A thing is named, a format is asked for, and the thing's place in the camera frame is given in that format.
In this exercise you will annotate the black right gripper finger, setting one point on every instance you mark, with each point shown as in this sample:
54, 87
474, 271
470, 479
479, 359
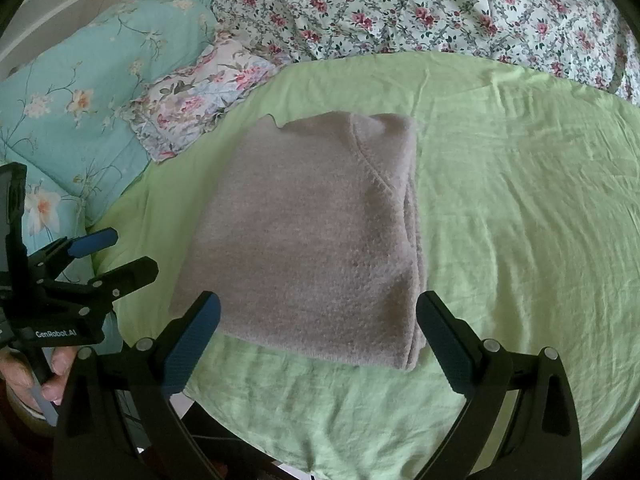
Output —
542, 440
116, 419

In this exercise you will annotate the red floral white quilt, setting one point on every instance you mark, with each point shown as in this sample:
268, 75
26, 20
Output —
587, 41

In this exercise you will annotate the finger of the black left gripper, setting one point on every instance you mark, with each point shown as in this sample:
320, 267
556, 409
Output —
101, 292

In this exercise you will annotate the turquoise floral comforter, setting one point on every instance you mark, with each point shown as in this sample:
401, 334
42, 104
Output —
64, 117

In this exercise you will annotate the pink floral ruffled pillow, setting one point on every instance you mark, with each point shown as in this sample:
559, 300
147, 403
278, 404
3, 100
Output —
178, 108

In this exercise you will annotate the beige knit sweater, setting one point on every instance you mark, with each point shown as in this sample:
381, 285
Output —
311, 240

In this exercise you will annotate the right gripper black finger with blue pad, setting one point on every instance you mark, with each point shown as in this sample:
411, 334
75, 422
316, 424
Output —
58, 255

